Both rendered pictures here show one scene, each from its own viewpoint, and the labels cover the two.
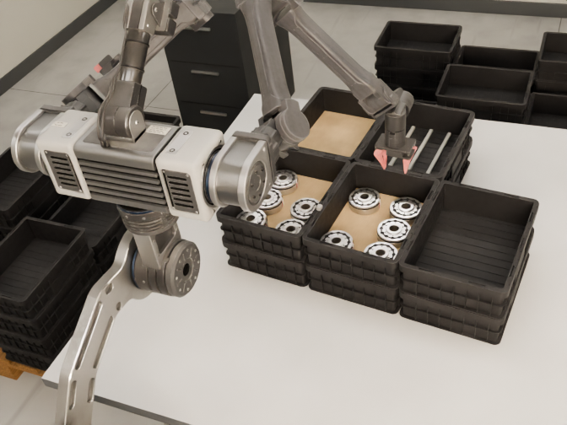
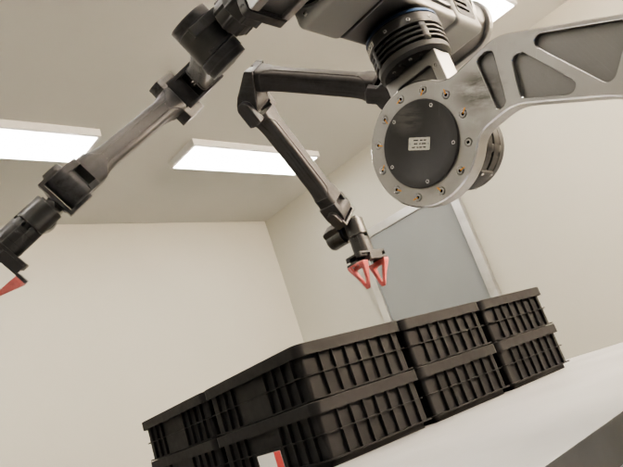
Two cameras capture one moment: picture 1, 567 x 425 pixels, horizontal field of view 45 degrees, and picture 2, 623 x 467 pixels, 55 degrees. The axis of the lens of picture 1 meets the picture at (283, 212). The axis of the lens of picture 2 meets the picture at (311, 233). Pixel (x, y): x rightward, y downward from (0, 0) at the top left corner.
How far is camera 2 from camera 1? 2.34 m
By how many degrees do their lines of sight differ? 89
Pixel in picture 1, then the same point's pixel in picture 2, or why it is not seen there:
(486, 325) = (552, 343)
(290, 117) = not seen: hidden behind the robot
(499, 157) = not seen: hidden behind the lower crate
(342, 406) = not seen: outside the picture
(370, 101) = (340, 204)
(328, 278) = (443, 380)
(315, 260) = (422, 354)
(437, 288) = (510, 316)
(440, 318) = (531, 361)
